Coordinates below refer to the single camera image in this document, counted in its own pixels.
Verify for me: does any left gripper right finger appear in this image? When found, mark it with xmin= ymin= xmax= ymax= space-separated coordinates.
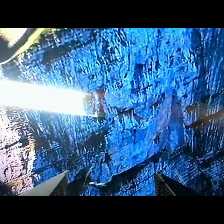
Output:
xmin=153 ymin=171 xmax=202 ymax=197

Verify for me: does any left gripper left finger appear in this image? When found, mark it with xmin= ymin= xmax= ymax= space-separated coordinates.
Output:
xmin=19 ymin=170 xmax=70 ymax=197

